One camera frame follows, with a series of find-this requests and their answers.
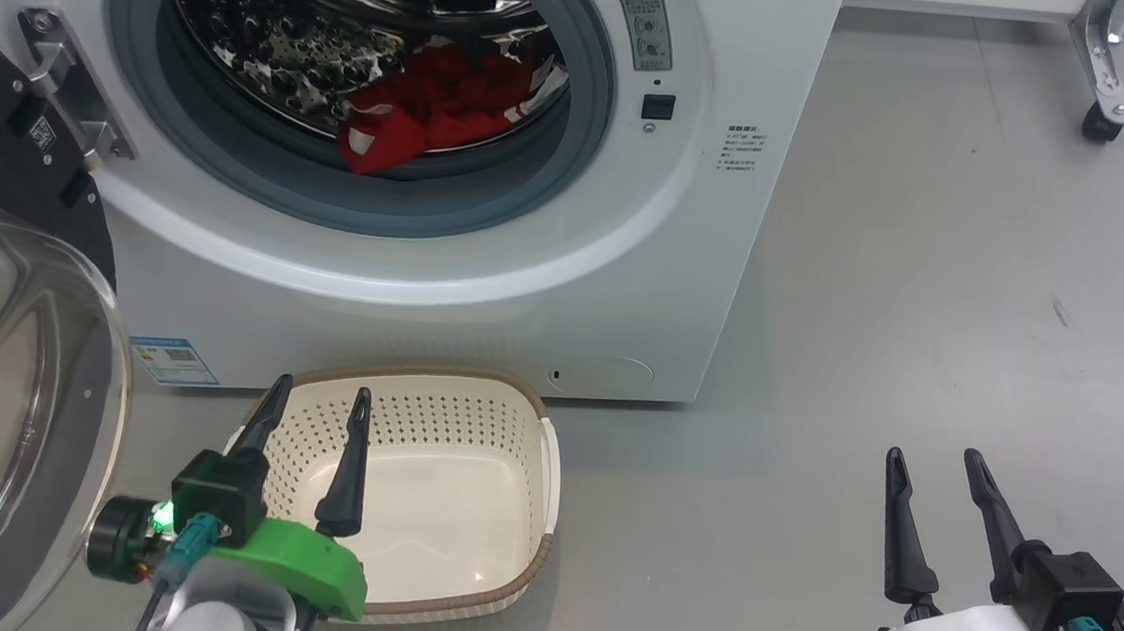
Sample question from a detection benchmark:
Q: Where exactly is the metal door hinge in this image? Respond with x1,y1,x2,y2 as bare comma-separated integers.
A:
7,5,147,170

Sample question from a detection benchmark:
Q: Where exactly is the black round glass machine door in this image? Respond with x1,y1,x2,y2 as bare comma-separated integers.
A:
0,10,161,631

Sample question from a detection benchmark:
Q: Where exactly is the white front-load washing machine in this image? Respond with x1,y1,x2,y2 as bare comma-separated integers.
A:
0,0,845,438

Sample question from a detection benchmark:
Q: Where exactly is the grey warning sticker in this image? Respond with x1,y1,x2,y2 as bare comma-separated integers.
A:
604,0,678,75

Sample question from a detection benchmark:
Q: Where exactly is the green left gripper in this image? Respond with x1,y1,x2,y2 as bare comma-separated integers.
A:
203,369,385,626

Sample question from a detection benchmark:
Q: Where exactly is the white partition with caster leg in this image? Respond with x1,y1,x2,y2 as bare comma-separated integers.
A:
831,0,1124,146

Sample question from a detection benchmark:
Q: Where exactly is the cream perforated laundry basket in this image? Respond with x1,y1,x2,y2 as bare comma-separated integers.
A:
211,350,571,631

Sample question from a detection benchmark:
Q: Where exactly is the red garment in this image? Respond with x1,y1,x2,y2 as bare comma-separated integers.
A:
333,31,573,193

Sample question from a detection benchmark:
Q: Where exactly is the teal plug left camera cable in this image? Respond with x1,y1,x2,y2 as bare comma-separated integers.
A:
131,510,222,631

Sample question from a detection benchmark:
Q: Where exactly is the blue energy label sticker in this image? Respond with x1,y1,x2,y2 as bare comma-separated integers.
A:
126,334,224,391

